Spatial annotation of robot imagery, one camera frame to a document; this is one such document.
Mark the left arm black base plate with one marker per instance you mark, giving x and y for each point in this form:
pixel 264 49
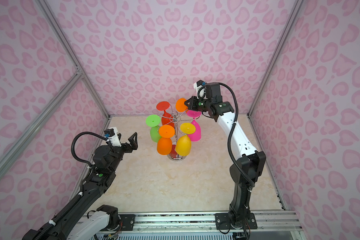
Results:
pixel 127 222

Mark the orange front wine glass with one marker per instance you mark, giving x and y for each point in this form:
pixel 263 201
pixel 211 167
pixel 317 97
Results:
pixel 164 146

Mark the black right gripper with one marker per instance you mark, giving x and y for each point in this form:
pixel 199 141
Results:
pixel 194 104

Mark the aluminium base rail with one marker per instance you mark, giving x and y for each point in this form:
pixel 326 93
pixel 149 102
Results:
pixel 272 225

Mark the aluminium frame post left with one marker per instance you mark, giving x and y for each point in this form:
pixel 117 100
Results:
pixel 65 43

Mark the green plastic wine glass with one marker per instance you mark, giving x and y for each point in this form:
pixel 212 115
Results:
pixel 153 121

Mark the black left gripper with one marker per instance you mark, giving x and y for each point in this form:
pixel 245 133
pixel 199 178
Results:
pixel 133 146

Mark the pink plastic wine glass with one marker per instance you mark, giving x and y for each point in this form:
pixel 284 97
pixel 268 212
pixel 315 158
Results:
pixel 196 136

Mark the red plastic wine glass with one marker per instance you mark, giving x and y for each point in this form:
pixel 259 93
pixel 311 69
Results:
pixel 166 118

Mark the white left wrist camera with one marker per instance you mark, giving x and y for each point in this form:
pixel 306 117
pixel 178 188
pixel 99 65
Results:
pixel 112 138

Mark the aluminium diagonal frame bar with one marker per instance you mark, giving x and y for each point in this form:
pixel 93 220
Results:
pixel 8 159

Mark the aluminium frame post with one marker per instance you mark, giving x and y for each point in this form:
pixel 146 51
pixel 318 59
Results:
pixel 65 43
pixel 298 7

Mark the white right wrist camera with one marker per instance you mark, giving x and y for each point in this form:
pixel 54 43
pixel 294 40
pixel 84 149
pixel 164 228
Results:
pixel 199 86

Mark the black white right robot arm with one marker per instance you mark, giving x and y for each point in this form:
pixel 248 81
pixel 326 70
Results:
pixel 247 167

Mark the yellow plastic wine glass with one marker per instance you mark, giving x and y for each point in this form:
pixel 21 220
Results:
pixel 184 143

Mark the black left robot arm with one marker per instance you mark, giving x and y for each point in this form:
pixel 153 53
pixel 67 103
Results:
pixel 102 172

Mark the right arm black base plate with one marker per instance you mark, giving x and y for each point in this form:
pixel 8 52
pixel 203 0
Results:
pixel 226 221

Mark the aluminium frame post right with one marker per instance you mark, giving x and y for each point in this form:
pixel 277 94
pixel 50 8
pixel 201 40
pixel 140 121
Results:
pixel 298 7

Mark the orange back wine glass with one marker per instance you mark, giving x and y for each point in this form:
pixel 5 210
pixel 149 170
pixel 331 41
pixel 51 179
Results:
pixel 181 106

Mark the orange wine glass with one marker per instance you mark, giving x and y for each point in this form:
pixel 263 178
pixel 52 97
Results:
pixel 164 146
pixel 181 106

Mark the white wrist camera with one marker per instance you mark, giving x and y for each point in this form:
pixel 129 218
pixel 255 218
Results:
pixel 112 138
pixel 199 86

